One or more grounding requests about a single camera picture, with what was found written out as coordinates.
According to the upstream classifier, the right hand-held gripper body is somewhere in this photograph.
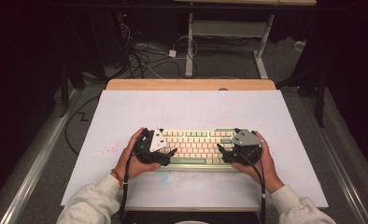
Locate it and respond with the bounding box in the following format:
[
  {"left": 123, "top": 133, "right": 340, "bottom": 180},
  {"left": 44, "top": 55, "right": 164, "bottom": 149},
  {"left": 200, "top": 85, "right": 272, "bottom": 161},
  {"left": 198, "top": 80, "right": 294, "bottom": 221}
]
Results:
[{"left": 226, "top": 127, "right": 265, "bottom": 166}]

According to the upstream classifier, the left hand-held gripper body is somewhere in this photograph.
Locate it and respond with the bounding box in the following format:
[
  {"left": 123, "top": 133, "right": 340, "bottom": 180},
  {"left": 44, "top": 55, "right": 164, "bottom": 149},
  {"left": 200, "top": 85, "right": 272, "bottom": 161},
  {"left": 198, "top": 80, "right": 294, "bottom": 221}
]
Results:
[{"left": 134, "top": 126, "right": 170, "bottom": 167}]

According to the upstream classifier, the green and cream keyboard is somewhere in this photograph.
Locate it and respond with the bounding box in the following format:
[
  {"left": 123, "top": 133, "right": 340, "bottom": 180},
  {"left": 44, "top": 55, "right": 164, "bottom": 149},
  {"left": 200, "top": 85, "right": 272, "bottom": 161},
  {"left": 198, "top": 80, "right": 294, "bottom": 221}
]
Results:
[{"left": 150, "top": 127, "right": 259, "bottom": 172}]

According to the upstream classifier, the person's left hand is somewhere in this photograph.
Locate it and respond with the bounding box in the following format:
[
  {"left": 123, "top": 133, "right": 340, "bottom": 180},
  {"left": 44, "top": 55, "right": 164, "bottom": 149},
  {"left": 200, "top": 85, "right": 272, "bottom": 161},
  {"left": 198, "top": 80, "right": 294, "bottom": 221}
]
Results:
[{"left": 113, "top": 127, "right": 162, "bottom": 182}]

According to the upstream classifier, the person's right hand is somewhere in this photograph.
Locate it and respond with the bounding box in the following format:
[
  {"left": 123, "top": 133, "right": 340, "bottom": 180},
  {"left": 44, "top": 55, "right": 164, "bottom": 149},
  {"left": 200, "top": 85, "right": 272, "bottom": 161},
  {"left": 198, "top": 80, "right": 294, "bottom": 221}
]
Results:
[{"left": 232, "top": 131, "right": 286, "bottom": 195}]

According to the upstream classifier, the white board sheet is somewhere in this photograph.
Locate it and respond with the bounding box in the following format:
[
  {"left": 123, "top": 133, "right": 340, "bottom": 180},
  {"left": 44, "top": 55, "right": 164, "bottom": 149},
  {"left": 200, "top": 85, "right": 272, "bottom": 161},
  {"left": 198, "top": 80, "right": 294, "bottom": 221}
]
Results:
[{"left": 60, "top": 89, "right": 330, "bottom": 209}]

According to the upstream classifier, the white round object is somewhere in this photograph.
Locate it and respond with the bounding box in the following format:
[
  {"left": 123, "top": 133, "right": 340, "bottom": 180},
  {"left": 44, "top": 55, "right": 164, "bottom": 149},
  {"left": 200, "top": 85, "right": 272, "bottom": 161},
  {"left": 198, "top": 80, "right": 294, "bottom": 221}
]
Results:
[{"left": 174, "top": 219, "right": 210, "bottom": 224}]

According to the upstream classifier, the black stand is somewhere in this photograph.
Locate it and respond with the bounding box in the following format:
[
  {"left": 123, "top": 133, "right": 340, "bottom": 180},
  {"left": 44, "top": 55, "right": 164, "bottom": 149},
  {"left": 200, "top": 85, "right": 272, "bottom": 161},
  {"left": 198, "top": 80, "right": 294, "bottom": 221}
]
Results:
[
  {"left": 276, "top": 68, "right": 327, "bottom": 129},
  {"left": 59, "top": 59, "right": 87, "bottom": 119}
]

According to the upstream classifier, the orange bracelet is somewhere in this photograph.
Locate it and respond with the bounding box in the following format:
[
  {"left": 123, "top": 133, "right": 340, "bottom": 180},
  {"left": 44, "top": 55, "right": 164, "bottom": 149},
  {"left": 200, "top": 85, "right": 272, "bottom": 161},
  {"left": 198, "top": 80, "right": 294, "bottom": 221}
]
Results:
[{"left": 110, "top": 168, "right": 126, "bottom": 190}]

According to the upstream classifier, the right hand-held gripper cable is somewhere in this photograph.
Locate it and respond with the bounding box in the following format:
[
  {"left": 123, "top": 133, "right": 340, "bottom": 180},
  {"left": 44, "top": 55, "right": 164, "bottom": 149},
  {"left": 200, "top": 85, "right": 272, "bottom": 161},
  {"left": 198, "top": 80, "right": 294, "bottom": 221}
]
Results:
[{"left": 237, "top": 152, "right": 267, "bottom": 224}]

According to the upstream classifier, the hand-held gripper cable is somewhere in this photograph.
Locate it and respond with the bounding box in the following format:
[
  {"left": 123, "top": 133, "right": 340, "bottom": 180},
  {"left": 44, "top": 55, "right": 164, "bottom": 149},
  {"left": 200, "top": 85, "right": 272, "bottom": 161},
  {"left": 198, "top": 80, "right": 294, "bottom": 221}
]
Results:
[
  {"left": 119, "top": 148, "right": 134, "bottom": 224},
  {"left": 237, "top": 152, "right": 267, "bottom": 224}
]

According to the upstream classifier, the left hand-held gripper cable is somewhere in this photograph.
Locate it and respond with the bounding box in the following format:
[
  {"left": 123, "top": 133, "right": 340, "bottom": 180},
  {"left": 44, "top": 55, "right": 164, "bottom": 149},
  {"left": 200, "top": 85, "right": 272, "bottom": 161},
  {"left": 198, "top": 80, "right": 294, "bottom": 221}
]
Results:
[{"left": 119, "top": 148, "right": 134, "bottom": 224}]

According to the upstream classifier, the bundle of floor cables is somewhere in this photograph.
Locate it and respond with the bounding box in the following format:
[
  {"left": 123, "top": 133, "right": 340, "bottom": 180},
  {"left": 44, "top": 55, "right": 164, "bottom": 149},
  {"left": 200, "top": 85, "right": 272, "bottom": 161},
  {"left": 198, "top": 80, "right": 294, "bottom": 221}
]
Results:
[{"left": 118, "top": 21, "right": 202, "bottom": 79}]

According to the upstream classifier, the black floor cable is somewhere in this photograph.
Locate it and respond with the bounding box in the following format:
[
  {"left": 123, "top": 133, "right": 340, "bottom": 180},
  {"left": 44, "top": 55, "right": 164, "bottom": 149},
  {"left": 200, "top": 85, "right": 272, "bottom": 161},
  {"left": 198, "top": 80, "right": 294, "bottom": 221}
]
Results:
[{"left": 64, "top": 94, "right": 101, "bottom": 157}]

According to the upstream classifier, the white desk frame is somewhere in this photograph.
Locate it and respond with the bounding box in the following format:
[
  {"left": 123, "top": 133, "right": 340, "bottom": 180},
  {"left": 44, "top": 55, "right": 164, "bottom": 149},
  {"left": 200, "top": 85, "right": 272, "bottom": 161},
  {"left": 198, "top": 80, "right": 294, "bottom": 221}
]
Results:
[{"left": 173, "top": 0, "right": 318, "bottom": 79}]

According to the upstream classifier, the metal floor rail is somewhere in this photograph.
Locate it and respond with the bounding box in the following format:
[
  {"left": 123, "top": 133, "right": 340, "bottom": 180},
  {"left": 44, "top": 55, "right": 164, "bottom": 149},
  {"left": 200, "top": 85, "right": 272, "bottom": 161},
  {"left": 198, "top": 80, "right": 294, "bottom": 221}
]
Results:
[
  {"left": 0, "top": 88, "right": 80, "bottom": 224},
  {"left": 300, "top": 96, "right": 368, "bottom": 224}
]

